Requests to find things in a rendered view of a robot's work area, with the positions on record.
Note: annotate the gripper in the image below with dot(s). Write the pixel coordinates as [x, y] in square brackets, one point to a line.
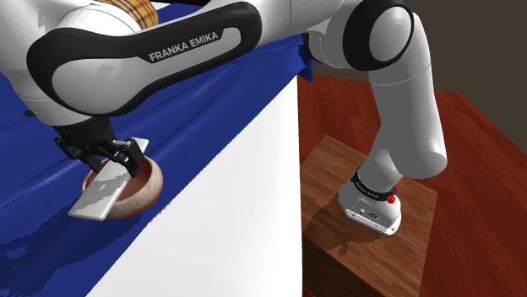
[88, 138]

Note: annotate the silver phone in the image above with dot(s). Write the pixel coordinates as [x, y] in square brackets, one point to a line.
[101, 193]

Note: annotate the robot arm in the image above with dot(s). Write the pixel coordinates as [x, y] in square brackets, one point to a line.
[403, 123]

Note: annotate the brown wooden bowl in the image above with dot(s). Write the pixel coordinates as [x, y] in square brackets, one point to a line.
[144, 191]

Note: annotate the blue bedspread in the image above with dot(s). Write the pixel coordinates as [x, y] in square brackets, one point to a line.
[197, 115]

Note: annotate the white bed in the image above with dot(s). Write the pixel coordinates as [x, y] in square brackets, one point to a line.
[230, 214]

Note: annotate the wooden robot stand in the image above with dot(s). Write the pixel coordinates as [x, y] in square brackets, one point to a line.
[370, 255]

